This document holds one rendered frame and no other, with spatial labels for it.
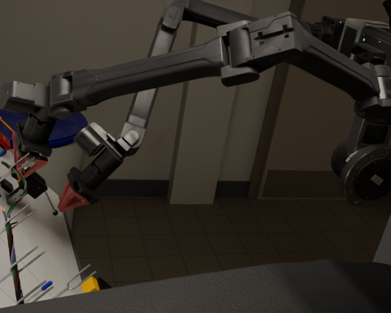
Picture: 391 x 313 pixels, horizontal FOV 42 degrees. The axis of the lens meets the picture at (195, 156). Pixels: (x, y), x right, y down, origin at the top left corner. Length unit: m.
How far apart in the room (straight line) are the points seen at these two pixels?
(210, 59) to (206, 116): 2.19
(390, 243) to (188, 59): 0.70
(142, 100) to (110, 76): 0.34
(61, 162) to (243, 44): 1.70
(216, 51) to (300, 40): 0.15
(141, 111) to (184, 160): 1.92
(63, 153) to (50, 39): 0.75
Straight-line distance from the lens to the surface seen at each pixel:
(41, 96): 1.09
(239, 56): 0.92
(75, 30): 2.95
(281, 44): 0.91
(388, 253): 0.31
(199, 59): 0.94
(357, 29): 1.56
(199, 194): 3.37
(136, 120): 1.30
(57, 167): 2.51
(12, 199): 1.27
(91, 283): 1.09
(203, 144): 3.20
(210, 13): 1.52
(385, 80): 1.20
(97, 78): 1.02
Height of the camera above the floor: 1.73
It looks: 25 degrees down
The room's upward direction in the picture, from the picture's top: 10 degrees clockwise
